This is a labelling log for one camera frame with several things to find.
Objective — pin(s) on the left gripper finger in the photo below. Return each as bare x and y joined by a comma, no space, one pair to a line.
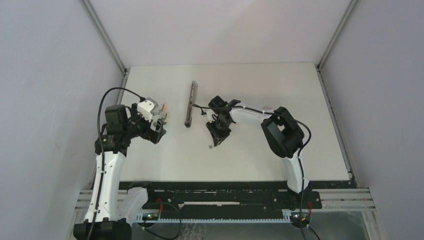
137,112
157,131

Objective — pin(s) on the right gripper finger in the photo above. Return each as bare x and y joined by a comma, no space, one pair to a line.
224,132
214,133

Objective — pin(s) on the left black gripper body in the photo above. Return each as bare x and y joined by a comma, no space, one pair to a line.
142,128

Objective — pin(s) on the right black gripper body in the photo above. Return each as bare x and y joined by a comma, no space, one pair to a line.
221,126

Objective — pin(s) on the small beige stapler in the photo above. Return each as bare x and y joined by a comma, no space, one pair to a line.
162,116

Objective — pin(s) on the small pink white stapler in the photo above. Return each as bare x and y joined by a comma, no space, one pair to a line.
163,108

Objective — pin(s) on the grey black long stapler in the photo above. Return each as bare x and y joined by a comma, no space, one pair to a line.
191,102

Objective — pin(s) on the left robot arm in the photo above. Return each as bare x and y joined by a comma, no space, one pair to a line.
105,219

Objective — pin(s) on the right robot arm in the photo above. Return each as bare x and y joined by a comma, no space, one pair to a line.
282,132

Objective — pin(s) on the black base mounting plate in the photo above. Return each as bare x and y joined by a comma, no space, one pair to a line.
237,200

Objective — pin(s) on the left controller board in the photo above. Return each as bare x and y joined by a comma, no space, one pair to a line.
150,217

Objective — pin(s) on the controller board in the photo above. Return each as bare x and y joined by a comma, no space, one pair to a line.
300,220
150,217

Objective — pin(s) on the right controller board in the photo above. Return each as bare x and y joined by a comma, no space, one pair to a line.
300,220

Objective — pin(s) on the white cable duct rail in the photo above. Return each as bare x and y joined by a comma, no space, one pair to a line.
284,219

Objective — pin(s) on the left aluminium frame post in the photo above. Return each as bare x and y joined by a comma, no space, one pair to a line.
105,38

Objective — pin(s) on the aluminium frame post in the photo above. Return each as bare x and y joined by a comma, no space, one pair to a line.
105,38
347,14

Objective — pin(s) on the right aluminium frame post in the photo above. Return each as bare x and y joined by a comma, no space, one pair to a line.
347,14

